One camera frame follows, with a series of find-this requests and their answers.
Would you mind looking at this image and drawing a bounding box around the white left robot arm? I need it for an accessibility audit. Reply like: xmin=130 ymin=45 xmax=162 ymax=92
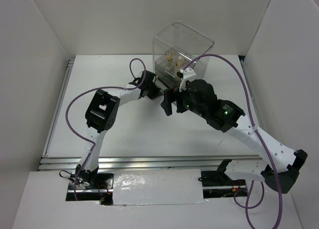
xmin=75 ymin=71 xmax=160 ymax=189

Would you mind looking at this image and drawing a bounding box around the cream foundation bottle gold collar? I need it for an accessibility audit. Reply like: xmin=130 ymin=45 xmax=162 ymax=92
xmin=174 ymin=56 xmax=184 ymax=73

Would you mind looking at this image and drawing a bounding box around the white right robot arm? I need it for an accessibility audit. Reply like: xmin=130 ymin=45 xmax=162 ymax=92
xmin=161 ymin=80 xmax=308 ymax=194

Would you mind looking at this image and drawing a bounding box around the aluminium frame rail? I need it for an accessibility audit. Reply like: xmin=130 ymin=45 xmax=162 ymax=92
xmin=38 ymin=155 xmax=260 ymax=171

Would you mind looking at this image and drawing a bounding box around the clear acrylic makeup organizer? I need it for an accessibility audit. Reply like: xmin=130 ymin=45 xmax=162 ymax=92
xmin=152 ymin=22 xmax=214 ymax=91

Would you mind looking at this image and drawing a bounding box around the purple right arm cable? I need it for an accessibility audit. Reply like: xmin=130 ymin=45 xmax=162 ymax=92
xmin=177 ymin=54 xmax=283 ymax=229

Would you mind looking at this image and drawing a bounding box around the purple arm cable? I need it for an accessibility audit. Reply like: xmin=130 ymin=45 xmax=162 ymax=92
xmin=177 ymin=54 xmax=283 ymax=229
xmin=65 ymin=58 xmax=148 ymax=201

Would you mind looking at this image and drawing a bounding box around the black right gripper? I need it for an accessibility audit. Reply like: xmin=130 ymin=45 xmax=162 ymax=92
xmin=160 ymin=85 xmax=206 ymax=117

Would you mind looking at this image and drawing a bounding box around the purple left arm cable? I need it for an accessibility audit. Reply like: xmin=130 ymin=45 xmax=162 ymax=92
xmin=65 ymin=58 xmax=148 ymax=201

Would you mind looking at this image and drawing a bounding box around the small gold cap bottle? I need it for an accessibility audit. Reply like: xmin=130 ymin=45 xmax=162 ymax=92
xmin=166 ymin=53 xmax=174 ymax=71

